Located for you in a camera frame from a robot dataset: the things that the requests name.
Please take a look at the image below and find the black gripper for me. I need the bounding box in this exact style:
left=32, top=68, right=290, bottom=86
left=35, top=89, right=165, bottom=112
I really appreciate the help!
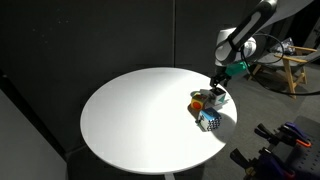
left=209, top=73, right=232, bottom=90

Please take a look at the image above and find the soft block with letter A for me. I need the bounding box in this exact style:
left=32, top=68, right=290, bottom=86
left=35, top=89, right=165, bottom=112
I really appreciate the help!
left=199, top=87, right=228, bottom=108

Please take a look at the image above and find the orange soft block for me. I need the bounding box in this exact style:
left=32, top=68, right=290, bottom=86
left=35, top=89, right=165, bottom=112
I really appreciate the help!
left=189, top=94, right=208, bottom=113

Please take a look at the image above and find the blue-topped soft block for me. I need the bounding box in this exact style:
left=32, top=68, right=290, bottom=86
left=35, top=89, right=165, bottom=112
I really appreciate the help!
left=198, top=107, right=223, bottom=132

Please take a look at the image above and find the crumpled plastic bag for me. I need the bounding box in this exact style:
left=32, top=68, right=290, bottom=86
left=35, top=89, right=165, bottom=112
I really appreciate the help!
left=279, top=37, right=297, bottom=55

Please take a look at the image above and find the purple and orange clamp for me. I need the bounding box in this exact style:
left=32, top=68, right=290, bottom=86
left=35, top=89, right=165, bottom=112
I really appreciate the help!
left=229, top=147, right=297, bottom=180
left=254, top=121, right=313, bottom=149

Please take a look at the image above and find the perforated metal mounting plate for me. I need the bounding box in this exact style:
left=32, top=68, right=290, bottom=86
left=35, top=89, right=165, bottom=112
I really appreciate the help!
left=269, top=115, right=320, bottom=180

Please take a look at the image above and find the teal camera mount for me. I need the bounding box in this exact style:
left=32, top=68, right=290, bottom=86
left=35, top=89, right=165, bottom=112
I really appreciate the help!
left=224, top=61, right=250, bottom=78

